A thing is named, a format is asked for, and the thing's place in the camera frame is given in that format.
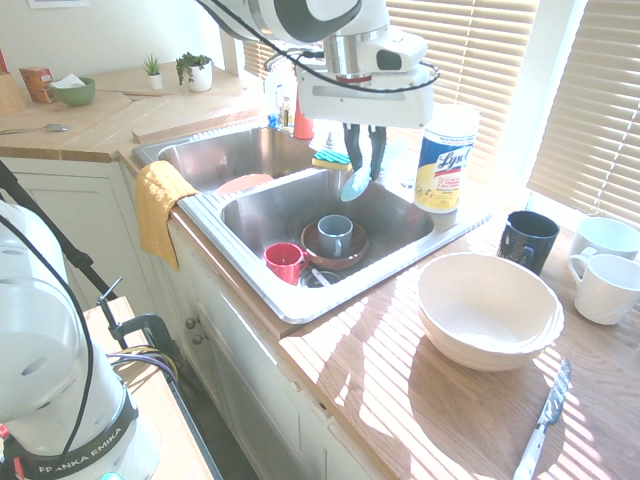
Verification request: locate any wooden cutting board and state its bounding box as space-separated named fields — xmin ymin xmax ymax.
xmin=93 ymin=87 xmax=172 ymax=98

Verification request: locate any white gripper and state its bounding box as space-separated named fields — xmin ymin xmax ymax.
xmin=297 ymin=64 xmax=436 ymax=181

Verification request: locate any wooden robot mounting table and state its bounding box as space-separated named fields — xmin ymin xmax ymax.
xmin=81 ymin=294 xmax=224 ymax=480

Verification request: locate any wide cream window blind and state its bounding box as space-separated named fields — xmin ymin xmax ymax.
xmin=386 ymin=0 xmax=542 ymax=184

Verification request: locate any white-handled serrated knife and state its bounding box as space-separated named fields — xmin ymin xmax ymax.
xmin=511 ymin=357 xmax=573 ymax=480

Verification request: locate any trailing plant in white pot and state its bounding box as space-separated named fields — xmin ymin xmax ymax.
xmin=175 ymin=51 xmax=214 ymax=94

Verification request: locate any clear dish soap bottle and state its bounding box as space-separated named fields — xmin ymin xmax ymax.
xmin=272 ymin=81 xmax=295 ymax=132

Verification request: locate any stainless steel double sink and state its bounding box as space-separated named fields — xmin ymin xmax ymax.
xmin=130 ymin=123 xmax=494 ymax=326

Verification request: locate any white paper napkin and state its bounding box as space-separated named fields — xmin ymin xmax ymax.
xmin=49 ymin=72 xmax=85 ymax=91

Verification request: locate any small succulent in white pot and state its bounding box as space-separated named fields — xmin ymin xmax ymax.
xmin=141 ymin=53 xmax=164 ymax=92

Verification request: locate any wooden knife block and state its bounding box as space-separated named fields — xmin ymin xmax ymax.
xmin=0 ymin=71 xmax=27 ymax=117

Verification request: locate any coloured wire bundle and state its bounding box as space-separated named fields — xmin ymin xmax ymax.
xmin=106 ymin=346 xmax=182 ymax=387

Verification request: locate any black C-clamp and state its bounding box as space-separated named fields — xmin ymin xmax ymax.
xmin=95 ymin=276 xmax=177 ymax=362

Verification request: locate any white mug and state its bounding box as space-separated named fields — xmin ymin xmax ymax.
xmin=568 ymin=215 xmax=640 ymax=262
xmin=567 ymin=253 xmax=640 ymax=327

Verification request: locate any yellow dish cloth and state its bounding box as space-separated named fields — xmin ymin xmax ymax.
xmin=134 ymin=160 xmax=202 ymax=273

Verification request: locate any green bowl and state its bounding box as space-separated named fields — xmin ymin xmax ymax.
xmin=50 ymin=76 xmax=97 ymax=108

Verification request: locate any white kitchen cabinet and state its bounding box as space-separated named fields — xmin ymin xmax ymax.
xmin=0 ymin=157 xmax=381 ymax=480

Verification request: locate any light blue spoon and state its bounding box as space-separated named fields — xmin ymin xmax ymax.
xmin=340 ymin=138 xmax=409 ymax=204

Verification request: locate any salmon orange plate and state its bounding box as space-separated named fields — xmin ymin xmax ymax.
xmin=214 ymin=172 xmax=276 ymax=198

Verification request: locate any metal sink drain strainer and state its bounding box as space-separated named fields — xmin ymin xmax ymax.
xmin=299 ymin=269 xmax=342 ymax=291

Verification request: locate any black mug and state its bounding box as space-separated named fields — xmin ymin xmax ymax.
xmin=496 ymin=210 xmax=562 ymax=277

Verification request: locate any yellow and green sponge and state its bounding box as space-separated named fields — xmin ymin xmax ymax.
xmin=312 ymin=149 xmax=353 ymax=174

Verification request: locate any orange red bottle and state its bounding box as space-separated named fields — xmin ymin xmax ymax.
xmin=292 ymin=96 xmax=316 ymax=141

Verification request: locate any orange cardboard box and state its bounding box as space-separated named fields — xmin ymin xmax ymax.
xmin=18 ymin=66 xmax=56 ymax=105

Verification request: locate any metal spoon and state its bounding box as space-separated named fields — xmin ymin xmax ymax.
xmin=0 ymin=122 xmax=69 ymax=137

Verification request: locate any red mug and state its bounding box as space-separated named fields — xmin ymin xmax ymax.
xmin=263 ymin=242 xmax=310 ymax=287

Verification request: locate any grey ceramic mug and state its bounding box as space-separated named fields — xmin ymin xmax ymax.
xmin=316 ymin=214 xmax=355 ymax=259

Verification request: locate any large cream bowl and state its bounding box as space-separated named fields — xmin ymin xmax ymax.
xmin=418 ymin=292 xmax=566 ymax=373
xmin=416 ymin=252 xmax=559 ymax=352

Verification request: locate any Lysol wipes canister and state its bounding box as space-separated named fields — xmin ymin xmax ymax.
xmin=413 ymin=103 xmax=482 ymax=215

